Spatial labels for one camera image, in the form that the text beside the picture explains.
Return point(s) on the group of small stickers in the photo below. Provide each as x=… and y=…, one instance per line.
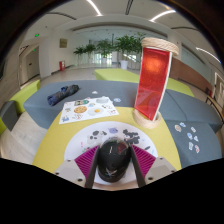
x=190, y=135

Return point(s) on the group of ceiling lights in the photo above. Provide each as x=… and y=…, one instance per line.
x=94, y=7

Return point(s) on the white printed mouse pad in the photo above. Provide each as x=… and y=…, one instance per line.
x=80, y=140

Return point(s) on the red fire extinguisher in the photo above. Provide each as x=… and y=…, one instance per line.
x=62, y=66

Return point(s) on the group of potted plants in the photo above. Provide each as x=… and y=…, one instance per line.
x=125, y=43

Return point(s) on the black computer mouse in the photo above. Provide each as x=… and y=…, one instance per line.
x=113, y=160

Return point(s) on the green exit sign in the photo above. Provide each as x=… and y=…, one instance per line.
x=37, y=35

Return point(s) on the dark grey upholstered seat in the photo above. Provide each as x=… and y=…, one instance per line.
x=8, y=115

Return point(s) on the folded dark blue umbrella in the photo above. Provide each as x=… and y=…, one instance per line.
x=61, y=94

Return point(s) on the grey upholstered bench seat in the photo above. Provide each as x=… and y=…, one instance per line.
x=36, y=110
x=186, y=106
x=180, y=150

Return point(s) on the white sticker sheet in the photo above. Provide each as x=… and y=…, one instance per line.
x=83, y=111

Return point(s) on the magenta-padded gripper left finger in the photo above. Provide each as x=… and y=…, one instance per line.
x=76, y=170

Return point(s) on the brown wall plaque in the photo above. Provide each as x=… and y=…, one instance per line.
x=63, y=43

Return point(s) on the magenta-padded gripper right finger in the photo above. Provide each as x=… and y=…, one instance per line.
x=151, y=167

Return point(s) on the dark wooden chair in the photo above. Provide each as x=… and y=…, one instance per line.
x=213, y=104

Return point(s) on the lime green upholstered seat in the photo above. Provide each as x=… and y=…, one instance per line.
x=180, y=87
x=26, y=95
x=2, y=127
x=113, y=75

